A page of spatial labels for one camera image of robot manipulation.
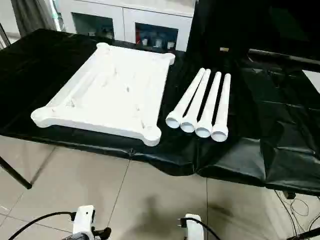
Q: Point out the white plastic table top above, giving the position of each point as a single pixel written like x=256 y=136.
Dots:
x=112 y=95

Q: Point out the white plastic table leg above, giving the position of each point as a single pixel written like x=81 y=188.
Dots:
x=197 y=100
x=185 y=100
x=224 y=105
x=211 y=100

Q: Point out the black metal stand leg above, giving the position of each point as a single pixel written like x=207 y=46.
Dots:
x=17 y=176

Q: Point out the black work surface mat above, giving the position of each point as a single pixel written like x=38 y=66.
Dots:
x=37 y=75

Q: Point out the black tripod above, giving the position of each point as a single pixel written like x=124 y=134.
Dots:
x=311 y=234

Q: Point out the white glass-door cabinet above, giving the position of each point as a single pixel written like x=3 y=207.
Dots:
x=120 y=22

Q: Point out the small yellow label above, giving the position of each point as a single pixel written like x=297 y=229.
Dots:
x=224 y=49

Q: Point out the grey curtain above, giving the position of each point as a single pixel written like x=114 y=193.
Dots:
x=30 y=15

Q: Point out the black metal bar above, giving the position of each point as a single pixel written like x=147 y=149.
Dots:
x=287 y=58

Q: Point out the white flat board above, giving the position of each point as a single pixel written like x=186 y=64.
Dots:
x=313 y=80

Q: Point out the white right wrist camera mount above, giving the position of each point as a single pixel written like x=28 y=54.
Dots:
x=192 y=227

